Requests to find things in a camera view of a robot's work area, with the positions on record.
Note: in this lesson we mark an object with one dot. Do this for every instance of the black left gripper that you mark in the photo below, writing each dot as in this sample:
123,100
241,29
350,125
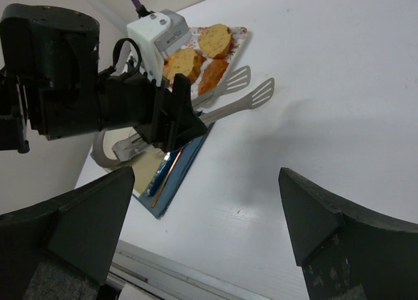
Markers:
128,100

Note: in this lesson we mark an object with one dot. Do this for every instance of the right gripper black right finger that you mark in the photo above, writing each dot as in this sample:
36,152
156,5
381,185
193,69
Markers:
345,250

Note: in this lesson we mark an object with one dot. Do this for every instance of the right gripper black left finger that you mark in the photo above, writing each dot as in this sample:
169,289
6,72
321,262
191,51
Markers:
62,248

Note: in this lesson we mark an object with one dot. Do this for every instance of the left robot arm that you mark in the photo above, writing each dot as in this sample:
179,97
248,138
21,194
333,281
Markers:
51,83

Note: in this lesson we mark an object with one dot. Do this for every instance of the small orange bread piece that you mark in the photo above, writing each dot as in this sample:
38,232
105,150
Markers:
212,75

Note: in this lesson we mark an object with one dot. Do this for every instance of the large speckled bread slice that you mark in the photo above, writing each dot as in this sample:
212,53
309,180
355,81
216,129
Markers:
185,61

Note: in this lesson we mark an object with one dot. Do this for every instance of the far speckled bread slice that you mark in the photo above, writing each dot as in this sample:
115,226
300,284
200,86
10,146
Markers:
215,41

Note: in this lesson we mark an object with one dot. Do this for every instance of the beige napkin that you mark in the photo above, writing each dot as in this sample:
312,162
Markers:
145,166

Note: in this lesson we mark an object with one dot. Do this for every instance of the silver metal plate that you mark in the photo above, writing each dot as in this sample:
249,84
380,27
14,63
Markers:
110,149

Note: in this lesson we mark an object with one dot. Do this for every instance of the floral serving tray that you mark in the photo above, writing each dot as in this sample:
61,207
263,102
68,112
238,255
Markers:
231,81

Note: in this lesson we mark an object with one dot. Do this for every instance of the blue placemat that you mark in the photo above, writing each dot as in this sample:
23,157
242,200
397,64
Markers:
176,177

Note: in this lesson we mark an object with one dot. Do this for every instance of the aluminium table rail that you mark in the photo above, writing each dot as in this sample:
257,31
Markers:
168,279

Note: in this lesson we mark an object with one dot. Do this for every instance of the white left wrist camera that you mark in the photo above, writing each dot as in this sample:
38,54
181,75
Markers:
158,36

